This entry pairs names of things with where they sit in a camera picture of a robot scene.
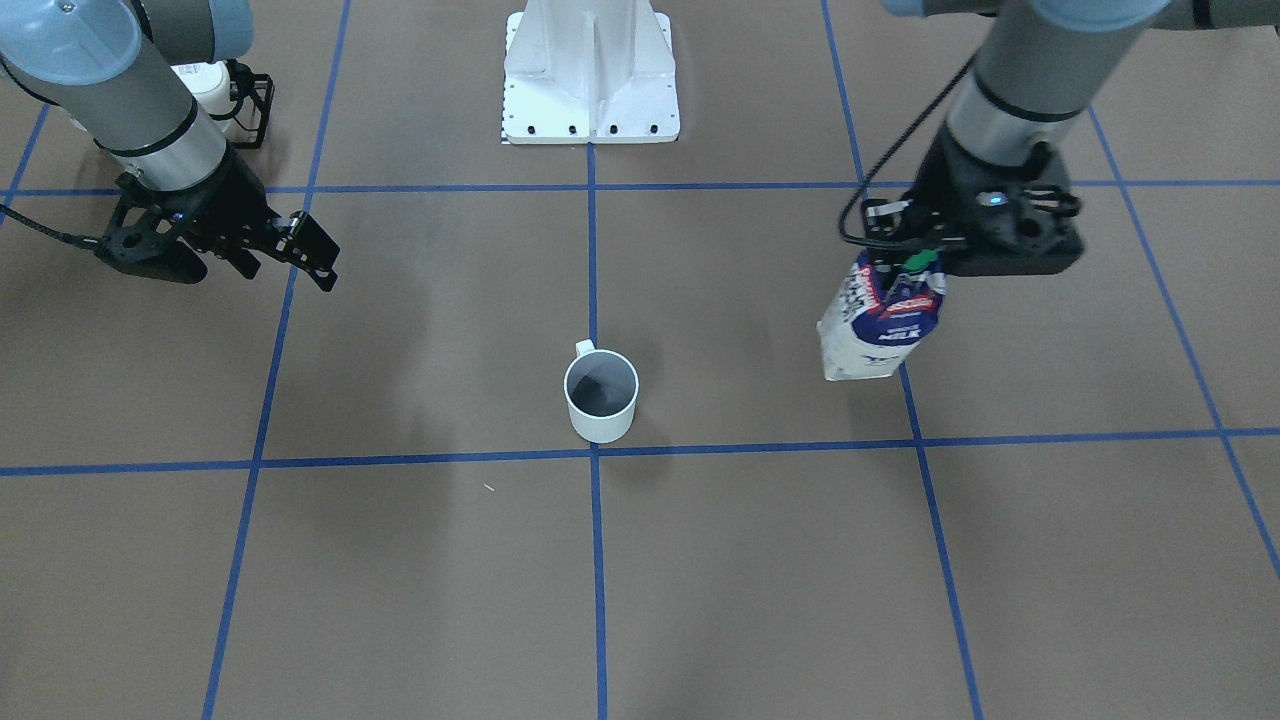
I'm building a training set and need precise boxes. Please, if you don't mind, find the white mug on rack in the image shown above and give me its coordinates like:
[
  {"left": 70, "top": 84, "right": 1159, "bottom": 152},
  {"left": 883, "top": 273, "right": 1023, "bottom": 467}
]
[{"left": 172, "top": 61, "right": 236, "bottom": 132}]

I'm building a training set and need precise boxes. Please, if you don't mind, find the black wire mug rack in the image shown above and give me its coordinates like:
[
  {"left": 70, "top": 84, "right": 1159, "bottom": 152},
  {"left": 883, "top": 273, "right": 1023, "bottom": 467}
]
[{"left": 225, "top": 60, "right": 275, "bottom": 150}]

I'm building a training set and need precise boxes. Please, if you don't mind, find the blue white milk carton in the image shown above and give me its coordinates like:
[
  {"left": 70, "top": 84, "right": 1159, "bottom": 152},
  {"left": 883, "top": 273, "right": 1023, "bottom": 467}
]
[{"left": 815, "top": 250, "right": 947, "bottom": 382}]

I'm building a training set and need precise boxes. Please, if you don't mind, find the white ribbed mug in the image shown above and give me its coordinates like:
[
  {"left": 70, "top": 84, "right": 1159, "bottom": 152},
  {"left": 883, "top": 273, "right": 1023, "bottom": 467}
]
[{"left": 562, "top": 340, "right": 640, "bottom": 445}]

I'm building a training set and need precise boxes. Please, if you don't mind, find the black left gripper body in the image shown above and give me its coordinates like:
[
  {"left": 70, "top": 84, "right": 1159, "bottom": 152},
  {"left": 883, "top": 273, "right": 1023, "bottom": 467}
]
[{"left": 861, "top": 128, "right": 1085, "bottom": 277}]

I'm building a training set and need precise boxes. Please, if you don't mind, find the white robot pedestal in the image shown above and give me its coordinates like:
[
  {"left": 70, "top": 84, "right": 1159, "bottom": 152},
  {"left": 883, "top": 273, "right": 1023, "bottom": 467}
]
[{"left": 500, "top": 1, "right": 681, "bottom": 145}]

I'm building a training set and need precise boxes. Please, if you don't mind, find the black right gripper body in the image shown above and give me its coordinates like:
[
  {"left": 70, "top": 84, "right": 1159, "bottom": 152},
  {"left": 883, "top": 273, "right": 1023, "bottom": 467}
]
[{"left": 95, "top": 150, "right": 280, "bottom": 284}]

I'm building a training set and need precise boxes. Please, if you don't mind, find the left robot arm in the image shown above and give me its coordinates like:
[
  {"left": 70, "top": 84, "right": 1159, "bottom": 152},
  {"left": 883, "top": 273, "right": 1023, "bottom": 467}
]
[{"left": 838, "top": 1, "right": 1277, "bottom": 277}]

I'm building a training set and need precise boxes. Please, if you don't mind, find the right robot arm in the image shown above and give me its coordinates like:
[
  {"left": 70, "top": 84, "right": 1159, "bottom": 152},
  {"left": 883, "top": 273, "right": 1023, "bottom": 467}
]
[{"left": 1, "top": 1, "right": 340, "bottom": 292}]

